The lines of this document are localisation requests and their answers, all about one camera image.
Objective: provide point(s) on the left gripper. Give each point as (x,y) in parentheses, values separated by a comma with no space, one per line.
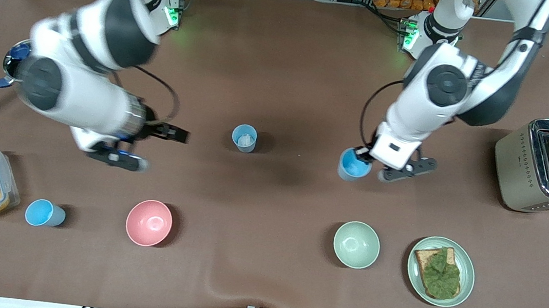
(363,154)

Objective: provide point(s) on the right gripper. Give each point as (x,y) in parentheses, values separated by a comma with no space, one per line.
(159,129)

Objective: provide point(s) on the plain blue cup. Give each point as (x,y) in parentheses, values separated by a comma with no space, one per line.
(351,168)
(43,213)

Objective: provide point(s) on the blue cup with white paper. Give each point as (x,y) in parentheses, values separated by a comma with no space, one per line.
(244,139)

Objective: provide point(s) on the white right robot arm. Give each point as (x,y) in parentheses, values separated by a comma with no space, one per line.
(79,95)

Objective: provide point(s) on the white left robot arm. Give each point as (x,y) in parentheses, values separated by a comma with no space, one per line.
(447,86)

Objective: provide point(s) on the white crumpled paper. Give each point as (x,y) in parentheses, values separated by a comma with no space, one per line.
(244,140)

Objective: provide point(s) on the pale green bowl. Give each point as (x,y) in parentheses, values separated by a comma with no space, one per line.
(356,245)

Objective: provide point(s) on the pink bowl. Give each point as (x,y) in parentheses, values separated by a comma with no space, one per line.
(149,223)

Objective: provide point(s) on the bread slice under lettuce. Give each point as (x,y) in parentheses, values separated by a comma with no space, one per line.
(422,256)

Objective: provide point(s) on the brown table cover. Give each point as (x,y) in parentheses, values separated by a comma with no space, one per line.
(284,72)

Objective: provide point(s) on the green lettuce leaf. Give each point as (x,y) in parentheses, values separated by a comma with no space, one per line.
(441,276)

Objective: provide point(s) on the silver toaster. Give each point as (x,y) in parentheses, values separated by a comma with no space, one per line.
(521,166)

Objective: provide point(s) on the pale green plate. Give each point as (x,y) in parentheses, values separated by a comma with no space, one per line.
(467,274)

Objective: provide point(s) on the glass lid with blue knob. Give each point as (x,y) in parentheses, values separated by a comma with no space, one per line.
(17,52)

